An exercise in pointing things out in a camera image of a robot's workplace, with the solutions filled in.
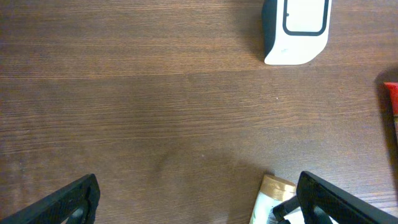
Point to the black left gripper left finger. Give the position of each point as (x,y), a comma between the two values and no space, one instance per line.
(74,203)

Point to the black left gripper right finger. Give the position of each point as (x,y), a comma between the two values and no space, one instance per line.
(323,202)

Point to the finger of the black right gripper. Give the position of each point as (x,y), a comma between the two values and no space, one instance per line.
(285,208)

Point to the white tube with gold cap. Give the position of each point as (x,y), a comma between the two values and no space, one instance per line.
(273,191)

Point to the orange spaghetti package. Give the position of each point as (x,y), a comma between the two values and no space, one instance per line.
(393,93)

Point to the white barcode scanner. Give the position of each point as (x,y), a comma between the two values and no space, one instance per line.
(295,31)

